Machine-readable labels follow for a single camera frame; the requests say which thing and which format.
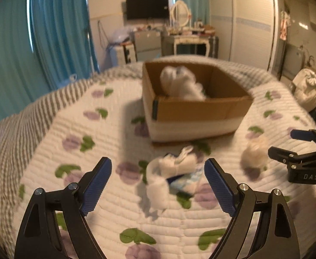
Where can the grey storage cabinet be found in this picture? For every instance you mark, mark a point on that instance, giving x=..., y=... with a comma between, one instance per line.
x=147, y=43

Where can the white sock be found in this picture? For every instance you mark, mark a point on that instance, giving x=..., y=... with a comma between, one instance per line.
x=254, y=153

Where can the white dressing table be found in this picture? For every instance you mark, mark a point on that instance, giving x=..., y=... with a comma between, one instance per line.
x=191, y=39

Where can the blue and white packet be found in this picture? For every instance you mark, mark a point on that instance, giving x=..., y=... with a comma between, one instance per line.
x=186, y=180

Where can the hanging pink white cloth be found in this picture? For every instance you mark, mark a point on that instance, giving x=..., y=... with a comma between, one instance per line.
x=284, y=25

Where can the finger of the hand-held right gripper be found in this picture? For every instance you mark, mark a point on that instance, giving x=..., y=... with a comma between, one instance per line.
x=299, y=134
x=285, y=155

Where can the white knotted cloth bag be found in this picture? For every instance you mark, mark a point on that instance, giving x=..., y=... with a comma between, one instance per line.
x=308, y=87

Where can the brown cardboard box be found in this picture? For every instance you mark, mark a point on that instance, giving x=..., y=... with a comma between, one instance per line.
x=193, y=113

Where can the large white plush toy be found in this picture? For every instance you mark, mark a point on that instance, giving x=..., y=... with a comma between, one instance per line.
x=182, y=82

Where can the clear plastic bag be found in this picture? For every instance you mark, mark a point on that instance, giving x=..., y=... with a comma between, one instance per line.
x=121, y=35

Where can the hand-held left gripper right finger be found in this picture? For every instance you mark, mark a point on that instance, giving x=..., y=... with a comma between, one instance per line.
x=218, y=190

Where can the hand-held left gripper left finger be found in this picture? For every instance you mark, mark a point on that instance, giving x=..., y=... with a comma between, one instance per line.
x=98, y=186

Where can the white sliding wardrobe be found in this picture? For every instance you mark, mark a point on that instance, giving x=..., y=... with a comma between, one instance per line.
x=241, y=24

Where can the white floral quilt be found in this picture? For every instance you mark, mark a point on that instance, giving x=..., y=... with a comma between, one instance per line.
x=114, y=140

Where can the black wall television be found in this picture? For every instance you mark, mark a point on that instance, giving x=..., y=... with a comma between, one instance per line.
x=147, y=7

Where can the white plastic drawer unit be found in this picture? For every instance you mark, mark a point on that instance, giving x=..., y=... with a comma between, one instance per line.
x=124, y=54

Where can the white oval vanity mirror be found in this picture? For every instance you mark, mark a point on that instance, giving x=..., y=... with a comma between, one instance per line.
x=180, y=12

